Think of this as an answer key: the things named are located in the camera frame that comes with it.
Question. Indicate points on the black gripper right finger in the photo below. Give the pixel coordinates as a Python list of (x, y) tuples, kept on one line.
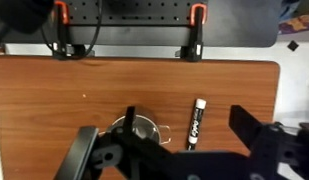
[(247, 125)]

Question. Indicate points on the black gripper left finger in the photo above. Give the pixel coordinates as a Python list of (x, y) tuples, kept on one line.
[(81, 153)]

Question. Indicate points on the black white dry-erase marker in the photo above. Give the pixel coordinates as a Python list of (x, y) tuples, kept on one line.
[(196, 123)]

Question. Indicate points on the small black square pad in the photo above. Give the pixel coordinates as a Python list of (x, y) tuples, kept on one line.
[(293, 45)]

